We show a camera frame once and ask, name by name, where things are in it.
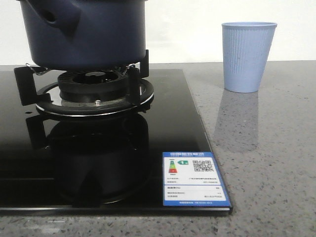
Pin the light blue ribbed cup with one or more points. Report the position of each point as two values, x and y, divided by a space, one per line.
246 46

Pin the dark blue cooking pot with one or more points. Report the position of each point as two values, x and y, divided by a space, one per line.
85 34

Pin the black pot support grate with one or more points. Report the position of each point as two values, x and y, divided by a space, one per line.
47 100

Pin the black glass gas stove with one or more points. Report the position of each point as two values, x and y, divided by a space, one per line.
96 166

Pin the blue energy label sticker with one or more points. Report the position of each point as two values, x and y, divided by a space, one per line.
193 179

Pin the black round gas burner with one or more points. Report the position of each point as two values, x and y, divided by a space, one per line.
92 86

